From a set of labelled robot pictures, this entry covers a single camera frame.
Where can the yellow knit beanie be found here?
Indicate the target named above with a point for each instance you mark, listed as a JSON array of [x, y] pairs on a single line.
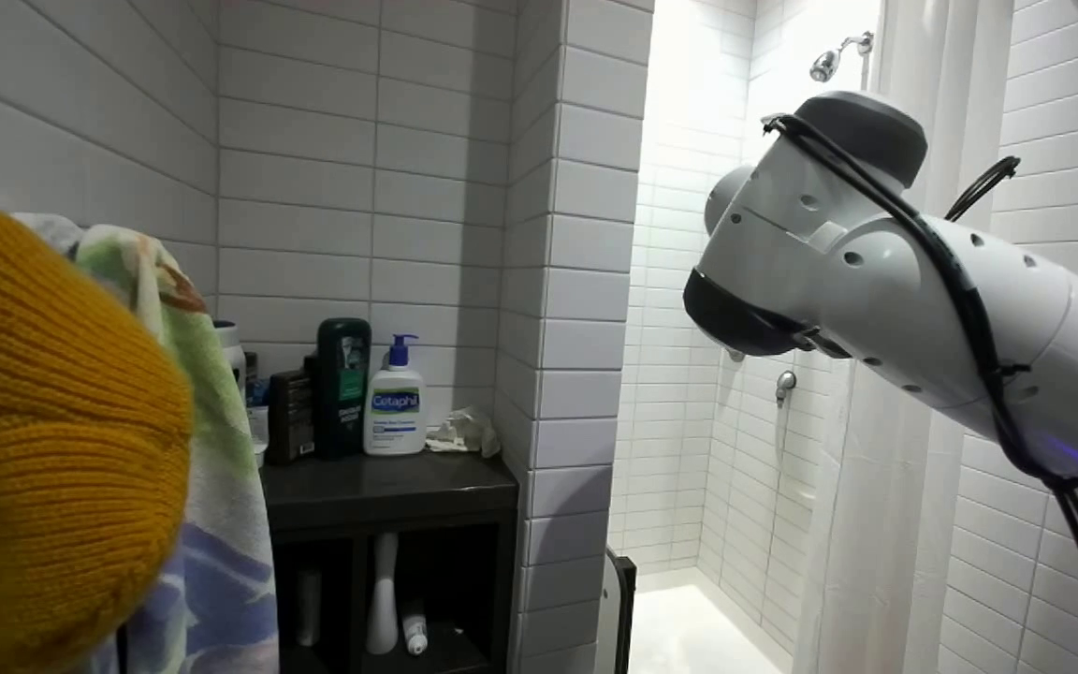
[[54, 435]]

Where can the dark brown bottle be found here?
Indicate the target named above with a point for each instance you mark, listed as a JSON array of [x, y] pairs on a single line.
[[290, 418]]

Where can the white shower curtain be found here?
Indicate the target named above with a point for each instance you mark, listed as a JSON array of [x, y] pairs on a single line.
[[878, 525]]

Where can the green blue patterned towel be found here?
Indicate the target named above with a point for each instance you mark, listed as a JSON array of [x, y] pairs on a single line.
[[224, 500]]

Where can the white lotion pump bottle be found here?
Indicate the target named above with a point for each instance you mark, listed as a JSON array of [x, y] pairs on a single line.
[[395, 418]]

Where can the chrome shower valve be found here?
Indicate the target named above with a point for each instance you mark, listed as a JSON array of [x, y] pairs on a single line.
[[788, 386]]

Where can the small white bottle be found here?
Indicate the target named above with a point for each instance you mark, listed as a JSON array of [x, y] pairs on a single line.
[[419, 637]]

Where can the tall white bottle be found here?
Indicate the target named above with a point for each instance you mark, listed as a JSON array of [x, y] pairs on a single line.
[[382, 599]]

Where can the chrome shower head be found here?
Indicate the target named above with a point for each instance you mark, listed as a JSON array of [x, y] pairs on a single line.
[[827, 64]]

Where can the crumpled white cloth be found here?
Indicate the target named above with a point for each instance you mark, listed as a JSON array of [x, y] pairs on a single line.
[[465, 435]]

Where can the white plastic container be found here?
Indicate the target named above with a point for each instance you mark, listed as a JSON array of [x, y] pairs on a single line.
[[231, 358]]

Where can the dark green shampoo bottle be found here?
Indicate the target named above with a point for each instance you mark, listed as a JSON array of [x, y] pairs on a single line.
[[341, 386]]

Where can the black shelf unit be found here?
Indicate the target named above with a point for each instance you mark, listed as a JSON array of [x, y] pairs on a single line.
[[392, 492]]

